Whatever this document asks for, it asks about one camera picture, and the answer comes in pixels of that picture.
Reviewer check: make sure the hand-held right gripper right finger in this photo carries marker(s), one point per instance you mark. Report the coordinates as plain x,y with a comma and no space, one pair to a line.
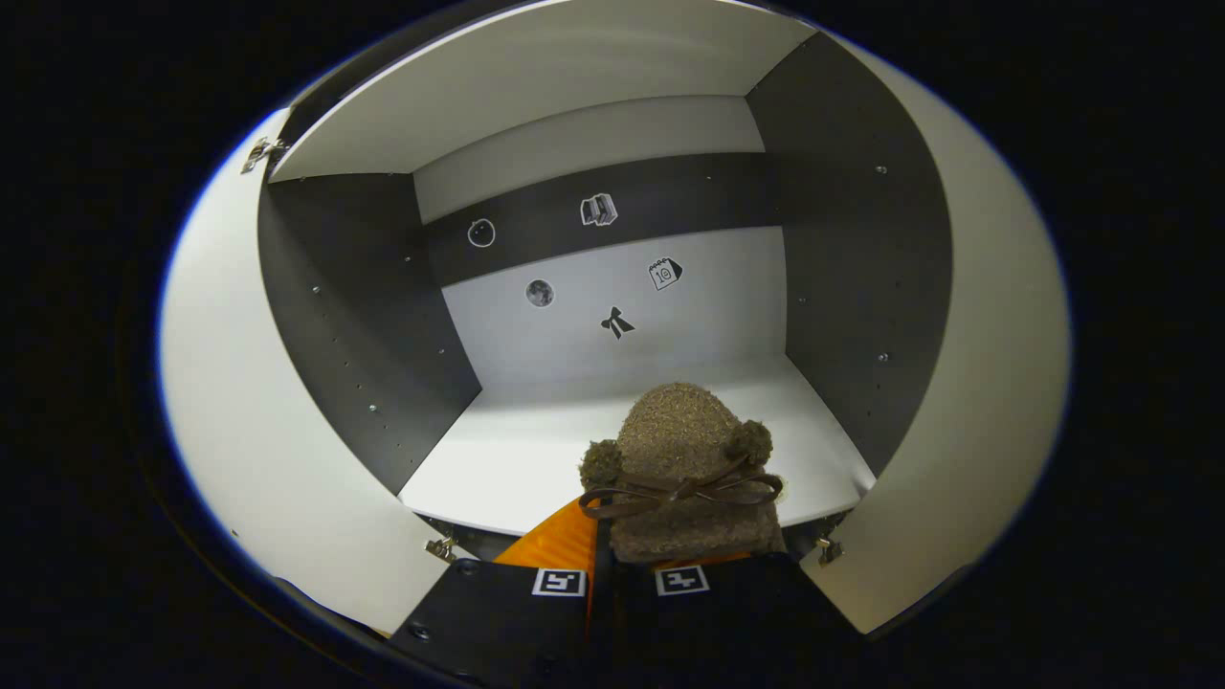
727,622

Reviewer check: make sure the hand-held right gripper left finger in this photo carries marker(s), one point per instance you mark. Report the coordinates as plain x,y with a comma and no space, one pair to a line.
498,622

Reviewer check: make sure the white shoe cabinet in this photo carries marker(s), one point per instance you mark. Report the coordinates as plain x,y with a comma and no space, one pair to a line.
526,450

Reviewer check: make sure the brown fuzzy shoe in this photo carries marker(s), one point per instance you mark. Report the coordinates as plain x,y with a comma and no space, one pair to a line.
679,431

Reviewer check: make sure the white shoe cabinet door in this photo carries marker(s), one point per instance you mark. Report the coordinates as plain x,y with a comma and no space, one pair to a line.
995,383
249,383

